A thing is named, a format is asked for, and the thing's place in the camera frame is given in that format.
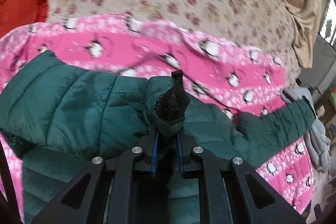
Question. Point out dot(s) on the dark green puffer jacket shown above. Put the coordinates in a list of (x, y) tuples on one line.
[(56, 117)]

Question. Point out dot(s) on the pink penguin print blanket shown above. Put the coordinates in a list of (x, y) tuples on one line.
[(216, 71)]

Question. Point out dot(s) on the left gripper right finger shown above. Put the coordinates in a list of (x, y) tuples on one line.
[(230, 191)]

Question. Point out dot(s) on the grey fleece garment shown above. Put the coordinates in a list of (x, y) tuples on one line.
[(316, 141)]

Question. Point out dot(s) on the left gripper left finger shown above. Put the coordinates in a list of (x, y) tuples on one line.
[(107, 191)]

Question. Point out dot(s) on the red ruffled pillow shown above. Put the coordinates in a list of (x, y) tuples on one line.
[(16, 13)]

